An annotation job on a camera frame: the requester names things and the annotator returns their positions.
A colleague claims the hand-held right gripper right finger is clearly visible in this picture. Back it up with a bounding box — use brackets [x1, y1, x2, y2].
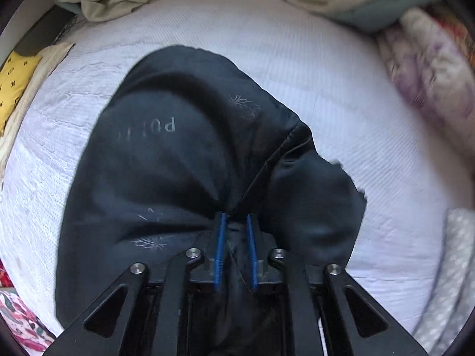
[246, 212, 429, 356]

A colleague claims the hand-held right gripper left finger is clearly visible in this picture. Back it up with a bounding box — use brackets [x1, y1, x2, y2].
[45, 211, 228, 356]

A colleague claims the dark navy buttoned jacket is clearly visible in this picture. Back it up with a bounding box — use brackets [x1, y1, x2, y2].
[55, 44, 368, 356]

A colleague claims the bed with white dotted cover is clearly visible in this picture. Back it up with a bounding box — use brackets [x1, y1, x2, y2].
[0, 0, 464, 338]

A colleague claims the grey polka dot pillow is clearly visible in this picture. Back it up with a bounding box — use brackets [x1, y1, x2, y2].
[411, 208, 475, 354]

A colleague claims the pink floral bedsheet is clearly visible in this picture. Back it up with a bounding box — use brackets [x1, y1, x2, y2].
[0, 260, 57, 354]

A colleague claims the purple floral quilt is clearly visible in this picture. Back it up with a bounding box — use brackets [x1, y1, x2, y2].
[378, 3, 475, 139]

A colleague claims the yellow patterned pillow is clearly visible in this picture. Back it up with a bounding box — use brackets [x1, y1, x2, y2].
[0, 50, 44, 136]

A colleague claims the dark bed frame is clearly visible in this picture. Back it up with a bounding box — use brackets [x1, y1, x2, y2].
[14, 7, 79, 57]

